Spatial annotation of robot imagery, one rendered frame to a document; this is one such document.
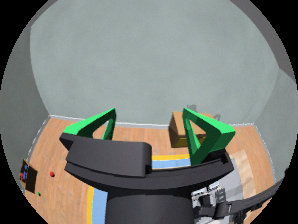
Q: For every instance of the grey flat work deck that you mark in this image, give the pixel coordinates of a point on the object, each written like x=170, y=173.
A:
x=233, y=186

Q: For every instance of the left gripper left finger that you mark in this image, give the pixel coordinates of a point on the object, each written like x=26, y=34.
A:
x=88, y=126

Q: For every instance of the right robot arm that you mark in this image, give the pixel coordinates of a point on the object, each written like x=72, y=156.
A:
x=222, y=208

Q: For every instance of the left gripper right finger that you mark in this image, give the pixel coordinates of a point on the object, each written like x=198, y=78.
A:
x=218, y=135

